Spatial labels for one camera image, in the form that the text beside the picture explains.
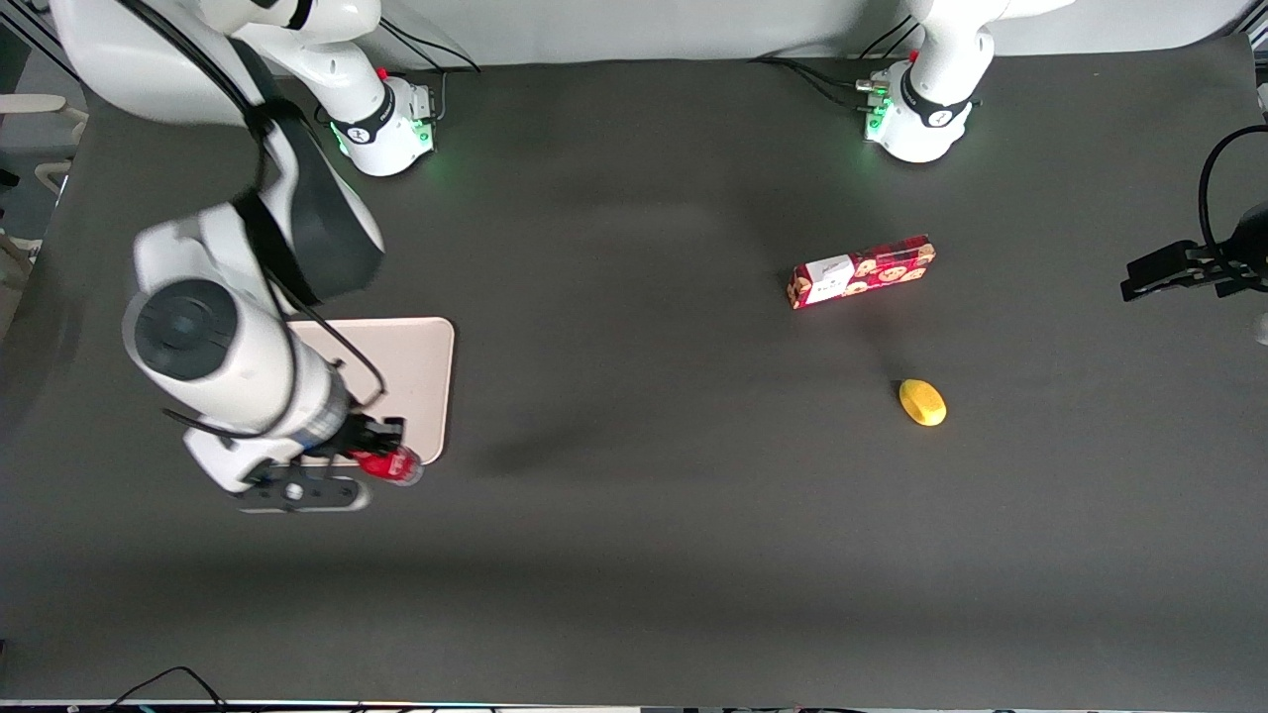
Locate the red coke bottle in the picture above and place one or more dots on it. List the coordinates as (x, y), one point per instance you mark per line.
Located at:
(388, 465)

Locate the yellow lemon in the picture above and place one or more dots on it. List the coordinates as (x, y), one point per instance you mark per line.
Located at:
(922, 403)

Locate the red cookie box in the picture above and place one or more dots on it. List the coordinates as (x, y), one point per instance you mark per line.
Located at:
(860, 273)

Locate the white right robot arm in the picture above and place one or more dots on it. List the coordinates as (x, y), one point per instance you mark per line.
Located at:
(228, 356)

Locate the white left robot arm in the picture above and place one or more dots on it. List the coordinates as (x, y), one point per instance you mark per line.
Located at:
(926, 99)

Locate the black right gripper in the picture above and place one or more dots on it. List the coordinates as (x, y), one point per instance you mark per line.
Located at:
(363, 433)

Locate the beige wooden chair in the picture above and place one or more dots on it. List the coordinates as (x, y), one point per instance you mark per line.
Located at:
(40, 103)

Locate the beige plastic tray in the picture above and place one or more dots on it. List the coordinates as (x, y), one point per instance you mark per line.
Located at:
(416, 376)

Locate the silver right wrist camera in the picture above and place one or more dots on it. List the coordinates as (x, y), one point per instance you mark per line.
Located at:
(302, 493)

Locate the dark grey table mat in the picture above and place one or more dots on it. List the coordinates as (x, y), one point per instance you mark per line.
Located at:
(634, 446)

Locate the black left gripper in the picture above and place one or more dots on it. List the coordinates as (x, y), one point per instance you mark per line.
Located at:
(1226, 263)

